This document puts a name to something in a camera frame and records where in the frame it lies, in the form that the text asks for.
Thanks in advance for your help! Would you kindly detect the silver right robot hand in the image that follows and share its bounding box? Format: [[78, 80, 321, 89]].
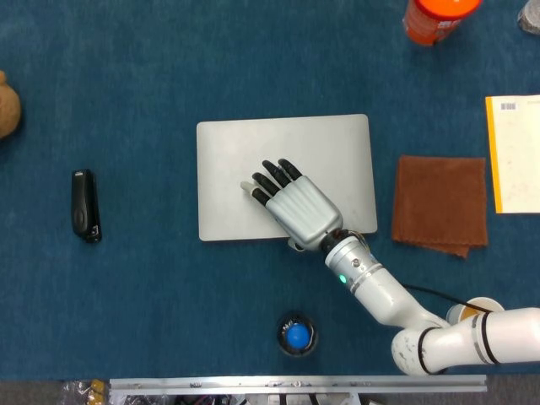
[[239, 158, 343, 253]]

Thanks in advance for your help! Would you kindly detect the silver laptop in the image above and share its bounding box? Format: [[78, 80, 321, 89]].
[[196, 113, 379, 243]]

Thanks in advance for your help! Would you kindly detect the brown folded cloth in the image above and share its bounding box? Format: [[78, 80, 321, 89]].
[[391, 154, 489, 259]]

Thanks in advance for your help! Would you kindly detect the white paper cup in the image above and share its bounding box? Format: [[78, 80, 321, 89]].
[[446, 296, 505, 325]]

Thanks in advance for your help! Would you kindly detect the blue felt table mat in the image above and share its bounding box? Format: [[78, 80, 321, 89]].
[[0, 0, 540, 381]]

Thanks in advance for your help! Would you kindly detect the white notebook yellow spine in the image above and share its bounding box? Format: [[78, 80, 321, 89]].
[[484, 94, 540, 215]]

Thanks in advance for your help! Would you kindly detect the black stapler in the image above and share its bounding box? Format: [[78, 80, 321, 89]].
[[70, 169, 103, 244]]

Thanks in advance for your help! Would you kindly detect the orange-red snack canister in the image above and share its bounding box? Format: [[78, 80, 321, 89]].
[[402, 0, 483, 47]]

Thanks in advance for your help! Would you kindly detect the clear bag yellow item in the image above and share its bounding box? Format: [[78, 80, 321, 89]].
[[62, 378, 111, 405]]

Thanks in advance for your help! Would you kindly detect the grey crumpled object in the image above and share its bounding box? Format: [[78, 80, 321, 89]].
[[517, 0, 540, 33]]

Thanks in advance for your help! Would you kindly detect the brown plush toy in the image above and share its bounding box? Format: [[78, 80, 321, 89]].
[[0, 70, 22, 140]]

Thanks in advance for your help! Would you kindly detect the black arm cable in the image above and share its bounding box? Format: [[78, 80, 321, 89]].
[[400, 283, 504, 314]]

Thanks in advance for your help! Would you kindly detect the aluminium frame rail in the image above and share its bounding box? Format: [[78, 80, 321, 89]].
[[108, 375, 488, 397]]

